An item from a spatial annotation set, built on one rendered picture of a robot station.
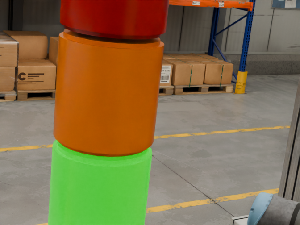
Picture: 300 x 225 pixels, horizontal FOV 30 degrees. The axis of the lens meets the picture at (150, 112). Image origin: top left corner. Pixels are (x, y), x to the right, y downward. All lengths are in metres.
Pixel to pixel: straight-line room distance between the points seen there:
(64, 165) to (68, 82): 0.04
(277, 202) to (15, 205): 3.72
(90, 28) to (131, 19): 0.02
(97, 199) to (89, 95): 0.05
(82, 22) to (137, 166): 0.07
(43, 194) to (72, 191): 5.13
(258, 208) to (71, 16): 1.50
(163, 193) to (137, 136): 5.34
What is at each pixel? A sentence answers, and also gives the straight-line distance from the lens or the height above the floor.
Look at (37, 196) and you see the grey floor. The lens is 5.36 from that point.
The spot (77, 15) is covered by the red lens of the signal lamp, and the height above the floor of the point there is 2.28.
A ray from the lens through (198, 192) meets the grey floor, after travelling 5.74.
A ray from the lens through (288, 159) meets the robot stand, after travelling 2.23.
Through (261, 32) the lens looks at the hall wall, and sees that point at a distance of 11.96.
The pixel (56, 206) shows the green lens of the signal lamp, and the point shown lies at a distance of 0.28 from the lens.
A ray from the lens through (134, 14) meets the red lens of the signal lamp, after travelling 0.24.
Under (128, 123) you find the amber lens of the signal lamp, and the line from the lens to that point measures 0.25.
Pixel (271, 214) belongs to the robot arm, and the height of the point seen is 1.60.
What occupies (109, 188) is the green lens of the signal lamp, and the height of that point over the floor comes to 2.20.
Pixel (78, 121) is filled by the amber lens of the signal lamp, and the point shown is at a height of 2.23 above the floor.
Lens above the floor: 2.31
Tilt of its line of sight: 16 degrees down
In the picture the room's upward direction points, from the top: 6 degrees clockwise
